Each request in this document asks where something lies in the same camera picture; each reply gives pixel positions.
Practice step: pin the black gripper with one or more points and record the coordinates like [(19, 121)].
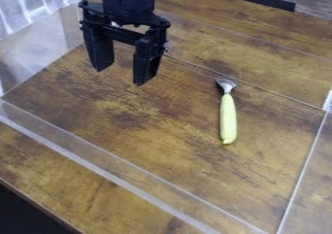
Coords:
[(127, 21)]

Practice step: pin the green handled metal spoon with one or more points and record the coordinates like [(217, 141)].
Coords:
[(227, 112)]

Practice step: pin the clear acrylic front barrier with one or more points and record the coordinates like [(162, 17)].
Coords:
[(166, 195)]

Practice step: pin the clear acrylic barrier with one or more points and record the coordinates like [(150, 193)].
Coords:
[(309, 214), (166, 195)]

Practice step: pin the clear acrylic right barrier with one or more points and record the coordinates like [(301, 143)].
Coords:
[(309, 214)]

